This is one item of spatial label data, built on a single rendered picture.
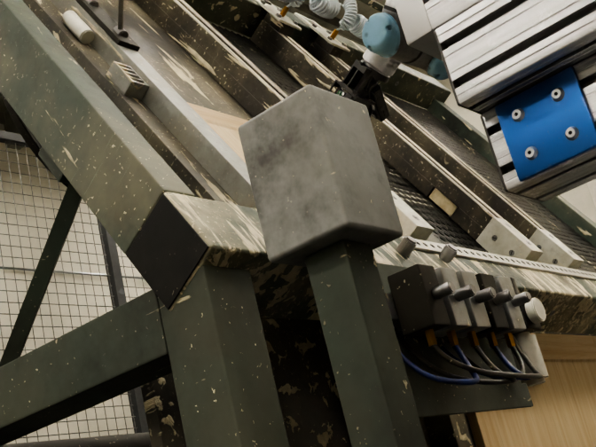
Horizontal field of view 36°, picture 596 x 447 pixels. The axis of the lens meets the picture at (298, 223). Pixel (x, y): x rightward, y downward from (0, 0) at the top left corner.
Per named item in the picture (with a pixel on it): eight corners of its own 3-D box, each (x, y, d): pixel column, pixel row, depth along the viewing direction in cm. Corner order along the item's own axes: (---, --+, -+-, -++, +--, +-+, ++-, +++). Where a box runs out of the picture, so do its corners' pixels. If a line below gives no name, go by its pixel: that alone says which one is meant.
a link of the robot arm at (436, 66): (417, 75, 177) (383, 48, 184) (450, 86, 185) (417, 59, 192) (438, 40, 174) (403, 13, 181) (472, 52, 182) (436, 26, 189)
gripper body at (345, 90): (319, 101, 195) (350, 53, 191) (343, 110, 202) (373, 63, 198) (341, 121, 191) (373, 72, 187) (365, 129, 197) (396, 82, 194)
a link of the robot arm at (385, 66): (386, 46, 197) (410, 66, 192) (373, 64, 198) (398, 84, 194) (365, 36, 191) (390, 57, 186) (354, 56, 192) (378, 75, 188)
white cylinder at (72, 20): (58, 21, 175) (77, 42, 170) (66, 7, 174) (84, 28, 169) (71, 26, 177) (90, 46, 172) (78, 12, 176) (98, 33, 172)
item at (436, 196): (450, 216, 218) (457, 206, 218) (427, 197, 223) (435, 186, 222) (456, 218, 221) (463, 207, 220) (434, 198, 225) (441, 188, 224)
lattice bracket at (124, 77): (123, 95, 159) (132, 81, 158) (105, 74, 163) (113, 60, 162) (141, 100, 162) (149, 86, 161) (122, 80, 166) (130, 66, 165)
